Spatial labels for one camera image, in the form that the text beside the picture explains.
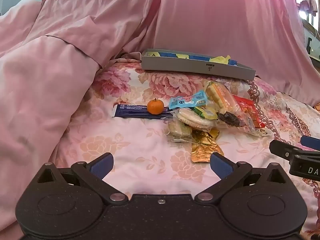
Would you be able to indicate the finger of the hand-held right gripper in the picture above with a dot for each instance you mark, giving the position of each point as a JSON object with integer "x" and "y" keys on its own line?
{"x": 282, "y": 148}
{"x": 311, "y": 142}

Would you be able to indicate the green and yellow packet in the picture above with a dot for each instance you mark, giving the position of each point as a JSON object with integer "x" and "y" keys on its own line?
{"x": 205, "y": 112}

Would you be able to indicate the pink quilt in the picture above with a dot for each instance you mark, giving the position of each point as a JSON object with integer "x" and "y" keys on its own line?
{"x": 50, "y": 67}

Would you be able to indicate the greenish cake packet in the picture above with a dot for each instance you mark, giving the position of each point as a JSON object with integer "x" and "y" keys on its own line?
{"x": 178, "y": 131}

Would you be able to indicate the round rice cracker packet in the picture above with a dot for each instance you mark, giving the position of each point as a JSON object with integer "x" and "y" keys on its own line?
{"x": 192, "y": 120}

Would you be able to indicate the gold foil packet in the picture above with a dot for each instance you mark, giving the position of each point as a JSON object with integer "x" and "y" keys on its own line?
{"x": 205, "y": 147}

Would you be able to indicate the yellow crumpled paper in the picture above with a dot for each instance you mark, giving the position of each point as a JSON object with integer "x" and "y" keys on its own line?
{"x": 220, "y": 60}

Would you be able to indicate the white furniture edge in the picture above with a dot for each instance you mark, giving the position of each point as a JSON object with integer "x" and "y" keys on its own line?
{"x": 311, "y": 42}

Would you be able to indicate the long dark blue packet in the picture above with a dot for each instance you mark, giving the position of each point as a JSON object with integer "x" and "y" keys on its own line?
{"x": 130, "y": 111}

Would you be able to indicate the light blue snack packet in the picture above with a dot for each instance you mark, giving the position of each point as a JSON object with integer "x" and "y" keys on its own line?
{"x": 187, "y": 101}

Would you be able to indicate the red snack packet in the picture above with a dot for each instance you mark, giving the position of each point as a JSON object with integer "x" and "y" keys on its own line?
{"x": 250, "y": 110}

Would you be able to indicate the mandarin orange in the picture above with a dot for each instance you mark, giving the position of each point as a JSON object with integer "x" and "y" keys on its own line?
{"x": 155, "y": 107}

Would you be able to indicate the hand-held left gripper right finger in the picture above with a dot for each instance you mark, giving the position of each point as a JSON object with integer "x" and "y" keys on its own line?
{"x": 221, "y": 167}

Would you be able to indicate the floral bed sheet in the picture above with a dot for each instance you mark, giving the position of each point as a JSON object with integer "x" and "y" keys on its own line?
{"x": 140, "y": 150}

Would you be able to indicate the clear packet with dark fruit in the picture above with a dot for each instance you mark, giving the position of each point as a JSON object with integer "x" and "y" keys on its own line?
{"x": 228, "y": 118}

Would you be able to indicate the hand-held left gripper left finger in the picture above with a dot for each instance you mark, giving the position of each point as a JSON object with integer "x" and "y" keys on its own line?
{"x": 102, "y": 166}

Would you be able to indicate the orange bread packet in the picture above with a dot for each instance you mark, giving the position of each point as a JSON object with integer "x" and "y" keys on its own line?
{"x": 220, "y": 95}

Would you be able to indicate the grey cardboard box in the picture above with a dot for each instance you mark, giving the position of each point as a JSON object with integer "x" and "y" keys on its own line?
{"x": 187, "y": 67}

